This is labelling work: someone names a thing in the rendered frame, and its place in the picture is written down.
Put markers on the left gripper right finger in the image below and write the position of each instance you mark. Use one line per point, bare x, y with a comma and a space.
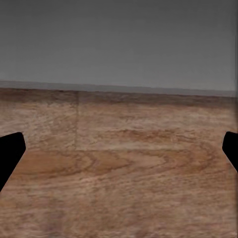
230, 148

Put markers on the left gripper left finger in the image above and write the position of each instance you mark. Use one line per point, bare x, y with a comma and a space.
12, 148

